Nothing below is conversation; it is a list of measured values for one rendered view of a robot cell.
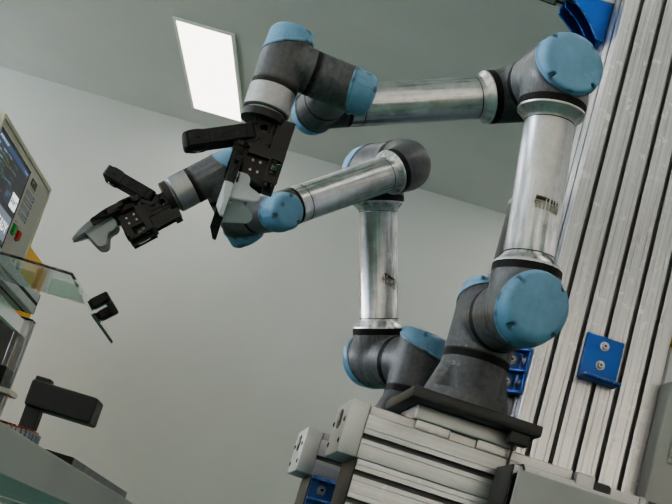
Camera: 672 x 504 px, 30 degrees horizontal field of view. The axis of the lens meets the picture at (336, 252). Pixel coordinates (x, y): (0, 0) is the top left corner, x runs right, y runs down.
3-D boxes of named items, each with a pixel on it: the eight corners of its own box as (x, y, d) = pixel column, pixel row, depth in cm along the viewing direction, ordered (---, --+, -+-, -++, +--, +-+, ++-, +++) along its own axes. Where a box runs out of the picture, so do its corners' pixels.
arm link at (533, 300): (527, 361, 211) (572, 64, 224) (569, 351, 197) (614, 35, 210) (462, 345, 208) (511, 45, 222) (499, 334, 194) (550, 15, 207)
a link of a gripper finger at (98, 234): (81, 256, 242) (123, 234, 244) (67, 230, 244) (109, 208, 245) (83, 260, 245) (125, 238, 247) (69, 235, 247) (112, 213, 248)
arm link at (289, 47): (326, 32, 199) (277, 11, 197) (306, 94, 196) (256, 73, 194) (312, 49, 206) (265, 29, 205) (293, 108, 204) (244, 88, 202)
